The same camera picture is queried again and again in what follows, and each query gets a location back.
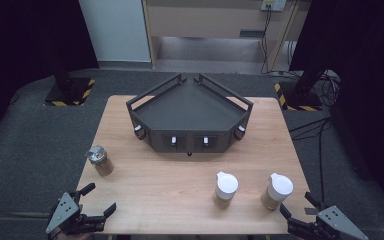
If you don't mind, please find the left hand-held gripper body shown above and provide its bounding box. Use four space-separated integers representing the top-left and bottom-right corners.
45 191 107 236

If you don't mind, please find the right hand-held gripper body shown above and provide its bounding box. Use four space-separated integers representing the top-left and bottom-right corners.
287 205 370 240

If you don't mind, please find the white-lidded spice jar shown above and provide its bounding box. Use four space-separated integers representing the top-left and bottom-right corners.
212 171 240 210
260 172 295 211

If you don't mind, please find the silver-lidded spice jar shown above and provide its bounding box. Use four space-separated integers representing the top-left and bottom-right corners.
85 145 115 178

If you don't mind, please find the black corner shelf rack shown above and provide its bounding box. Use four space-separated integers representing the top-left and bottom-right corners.
125 73 254 158

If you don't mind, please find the person's left hand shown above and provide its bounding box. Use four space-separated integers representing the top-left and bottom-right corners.
57 232 93 240

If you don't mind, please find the black stand with hazard tape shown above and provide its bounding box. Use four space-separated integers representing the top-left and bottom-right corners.
43 63 97 108
273 68 324 112

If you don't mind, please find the dark curtain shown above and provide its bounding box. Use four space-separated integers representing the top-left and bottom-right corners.
0 0 100 149
289 0 384 209

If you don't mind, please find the white panel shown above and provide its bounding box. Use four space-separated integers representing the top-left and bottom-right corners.
78 0 152 63

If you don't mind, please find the black cable on floor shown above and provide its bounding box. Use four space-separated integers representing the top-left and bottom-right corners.
288 116 333 204

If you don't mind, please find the tangled black cable bundle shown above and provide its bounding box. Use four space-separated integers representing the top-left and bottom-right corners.
316 69 342 108

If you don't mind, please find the black cable from outlet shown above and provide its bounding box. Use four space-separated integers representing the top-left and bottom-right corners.
260 5 275 75

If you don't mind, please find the white wall outlet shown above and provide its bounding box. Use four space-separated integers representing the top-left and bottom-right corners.
260 0 288 13

